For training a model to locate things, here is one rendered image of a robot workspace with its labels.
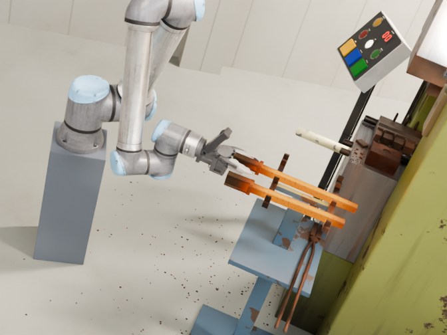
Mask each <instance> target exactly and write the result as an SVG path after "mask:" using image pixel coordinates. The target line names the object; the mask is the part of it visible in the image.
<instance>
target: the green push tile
mask: <svg viewBox="0 0 447 335"><path fill-rule="evenodd" d="M367 67H368V66H367V64H366V62H365V60H364V59H363V58H362V59H361V60H360V61H359V62H357V63H356V64H355V65H354V66H352V67H351V68H350V70H351V72H352V74H353V76H354V77H356V76H357V75H358V74H360V73H361V72H362V71H363V70H364V69H366V68H367Z"/></svg>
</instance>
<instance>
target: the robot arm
mask: <svg viewBox="0 0 447 335"><path fill-rule="evenodd" d="M204 10H205V1H204V0H131V1H130V2H129V4H128V6H127V8H126V12H125V16H124V22H125V23H126V24H127V26H128V36H127V44H126V58H125V65H124V76H123V77H122V78H121V79H120V80H119V82H118V84H109V83H108V82H107V81H106V80H105V79H104V80H103V79H102V78H101V77H99V76H93V75H86V76H85V75H84V76H79V77H77V78H75V79H74V80H73V81H72V82H71V86H70V89H69V92H68V99H67V107H66V111H65V119H64V121H63V123H62V124H61V126H60V127H59V129H58V130H57V136H56V139H57V142H58V144H59V145H60V146H61V147H62V148H64V149H66V150H68V151H70V152H73V153H76V154H93V153H95V152H97V151H99V150H100V149H101V148H102V146H103V143H104V136H103V133H102V123H103V122H119V128H118V141H117V144H116V150H113V151H111V153H110V166H111V169H112V172H113V173H114V174H115V175H123V176H126V175H149V176H150V177H152V178H154V179H159V180H164V179H168V178H169V177H170V176H171V174H172V172H173V171H174V168H175V163H176V159H177V156H178V153H181V154H184V155H186V156H188V157H191V158H195V157H196V162H198V163H199V162H200V161H201V162H204V163H206V164H209V165H208V167H209V166H210V167H209V171H212V172H214V173H216V174H218V175H221V176H223V174H224V173H225V171H226V170H227V168H229V169H230V170H231V171H232V172H234V173H237V174H239V175H241V174H242V173H246V174H249V175H252V172H251V170H250V169H249V168H248V167H245V166H244V165H243V164H240V163H239V162H238V161H237V160H236V159H234V158H233V159H232V158H231V157H232V156H233V157H234V155H235V153H236V152H237V153H240V154H242V155H245V156H247V157H249V158H251V159H254V160H257V161H259V160H258V159H257V158H256V157H255V156H253V155H251V154H250V153H248V152H246V151H245V150H243V149H240V148H238V147H235V146H228V145H221V143H222V142H224V141H225V140H228V139H229V137H230V135H231V133H232V130H231V129H230V128H229V127H227V128H226V129H225V130H222V131H221V132H220V133H219V134H218V135H217V136H216V137H215V138H214V139H212V140H211V141H210V142H208V143H207V140H206V139H205V138H204V136H203V135H202V134H199V133H197V132H195V131H193V130H189V129H187V128H185V127H183V126H180V125H178V124H175V123H173V122H172V121H168V120H165V119H163V120H161V121H159V123H158V125H157V126H156V128H155V129H154V132H153V134H152V138H151V140H152V142H155V144H154V149H153V150H142V137H143V131H144V121H149V120H150V119H151V118H152V117H153V115H154V113H155V111H156V101H157V98H156V92H155V90H154V87H155V85H156V83H157V81H158V79H159V77H160V76H161V74H162V72H163V71H164V69H165V67H166V65H167V64H168V61H169V60H170V58H171V56H172V55H173V53H174V51H175V50H176V47H177V46H178V44H179V42H180V41H181V39H182V37H183V35H184V33H185V32H186V30H187V28H188V27H189V26H190V24H191V23H192V21H195V22H197V21H201V20H202V18H203V16H204ZM206 143H207V145H206Z"/></svg>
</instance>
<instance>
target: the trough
mask: <svg viewBox="0 0 447 335"><path fill-rule="evenodd" d="M378 126H380V127H382V128H385V129H387V130H390V131H392V132H395V133H397V134H400V135H401V136H404V137H406V138H409V139H411V140H414V141H416V142H420V141H421V139H419V138H416V137H414V136H411V135H410V134H407V133H405V132H402V131H400V130H397V129H395V128H392V127H390V126H387V125H386V124H383V123H380V122H379V124H378Z"/></svg>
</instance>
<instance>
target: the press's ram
mask: <svg viewBox="0 0 447 335"><path fill-rule="evenodd" d="M416 55H418V56H421V57H422V58H425V59H428V60H431V61H432V62H435V63H438V64H441V65H442V66H445V67H447V0H435V2H434V4H433V6H432V8H431V10H430V13H429V15H428V17H427V19H426V21H425V23H424V25H423V27H422V30H421V34H420V40H419V44H418V49H417V52H416Z"/></svg>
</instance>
